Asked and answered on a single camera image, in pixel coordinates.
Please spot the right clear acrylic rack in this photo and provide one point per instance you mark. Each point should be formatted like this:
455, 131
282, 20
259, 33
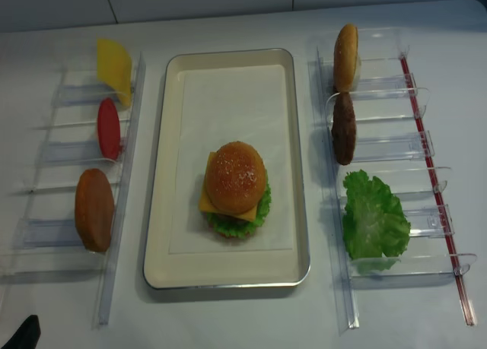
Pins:
394, 144

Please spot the metal baking tray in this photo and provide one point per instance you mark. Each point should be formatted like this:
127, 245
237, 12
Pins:
256, 268

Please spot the yellow cheese slice on burger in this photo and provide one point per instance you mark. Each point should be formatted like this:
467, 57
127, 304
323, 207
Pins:
207, 204

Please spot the yellow cheese slice in rack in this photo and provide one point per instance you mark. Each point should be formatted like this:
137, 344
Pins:
114, 68

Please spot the clear acrylic rack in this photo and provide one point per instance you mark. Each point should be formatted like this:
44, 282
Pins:
45, 243
394, 144

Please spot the sesame top bun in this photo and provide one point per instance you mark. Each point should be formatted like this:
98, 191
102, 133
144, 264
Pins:
235, 178

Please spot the black object at corner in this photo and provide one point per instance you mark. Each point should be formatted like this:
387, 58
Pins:
26, 336

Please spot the white parchment paper sheet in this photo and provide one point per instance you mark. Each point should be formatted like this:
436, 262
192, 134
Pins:
233, 104

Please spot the sesame bun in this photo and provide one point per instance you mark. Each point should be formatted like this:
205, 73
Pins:
235, 178
347, 62

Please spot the sesame bun in rack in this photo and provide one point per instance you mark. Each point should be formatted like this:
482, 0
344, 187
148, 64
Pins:
347, 62

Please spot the left clear acrylic rack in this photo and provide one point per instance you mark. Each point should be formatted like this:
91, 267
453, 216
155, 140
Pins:
45, 243

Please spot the red tomato slice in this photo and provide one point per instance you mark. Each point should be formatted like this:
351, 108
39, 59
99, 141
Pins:
108, 129

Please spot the brown meat patty in rack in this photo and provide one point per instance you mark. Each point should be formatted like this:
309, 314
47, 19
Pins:
344, 129

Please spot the brown bun in left rack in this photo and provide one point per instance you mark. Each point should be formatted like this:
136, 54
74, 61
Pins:
94, 210

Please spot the green lettuce leaf in rack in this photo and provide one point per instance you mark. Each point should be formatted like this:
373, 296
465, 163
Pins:
375, 229

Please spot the green lettuce in burger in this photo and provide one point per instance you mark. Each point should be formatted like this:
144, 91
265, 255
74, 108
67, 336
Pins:
262, 210

